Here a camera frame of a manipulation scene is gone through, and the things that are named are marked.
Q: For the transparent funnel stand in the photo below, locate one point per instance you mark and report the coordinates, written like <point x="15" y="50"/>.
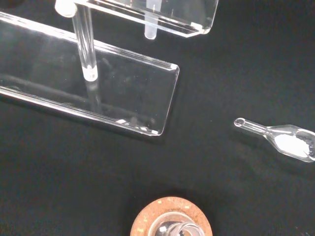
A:
<point x="128" y="93"/>

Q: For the round-bottom glass flask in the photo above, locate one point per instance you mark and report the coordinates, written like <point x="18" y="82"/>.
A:
<point x="177" y="227"/>

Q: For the clear plastic funnel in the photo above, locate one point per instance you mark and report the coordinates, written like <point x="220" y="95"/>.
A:
<point x="150" y="27"/>

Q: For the glass weighing funnel with powder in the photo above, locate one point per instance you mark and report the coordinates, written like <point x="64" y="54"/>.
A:
<point x="288" y="145"/>

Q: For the black bench cloth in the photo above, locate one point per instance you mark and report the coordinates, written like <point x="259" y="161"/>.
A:
<point x="221" y="73"/>

